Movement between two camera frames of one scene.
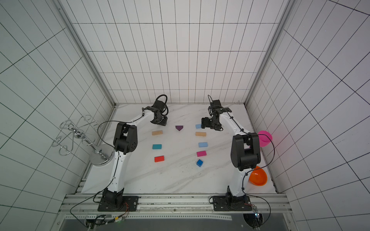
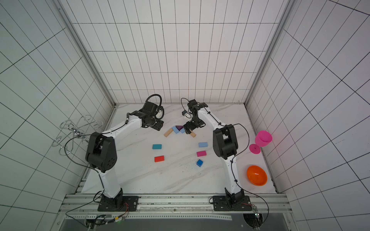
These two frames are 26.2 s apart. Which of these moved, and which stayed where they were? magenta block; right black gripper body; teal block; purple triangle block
Moved: right black gripper body
Stayed: magenta block; teal block; purple triangle block
